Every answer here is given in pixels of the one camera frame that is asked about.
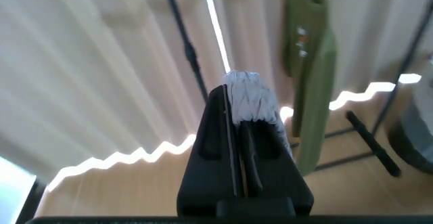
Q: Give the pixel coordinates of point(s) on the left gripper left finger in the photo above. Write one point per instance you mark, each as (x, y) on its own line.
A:
(209, 170)

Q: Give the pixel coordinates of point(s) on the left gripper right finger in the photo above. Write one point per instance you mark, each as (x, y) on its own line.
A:
(274, 176)

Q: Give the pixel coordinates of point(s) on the pale grey garment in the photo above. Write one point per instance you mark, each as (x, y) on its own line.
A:
(247, 95)

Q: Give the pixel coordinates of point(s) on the black clothes rack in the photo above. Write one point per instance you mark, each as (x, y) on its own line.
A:
(190, 53)

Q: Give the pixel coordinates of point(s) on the white laundry basket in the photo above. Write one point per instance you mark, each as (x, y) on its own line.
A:
(419, 132)

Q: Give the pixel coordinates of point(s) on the green shirt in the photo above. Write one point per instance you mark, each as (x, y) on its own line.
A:
(314, 82)

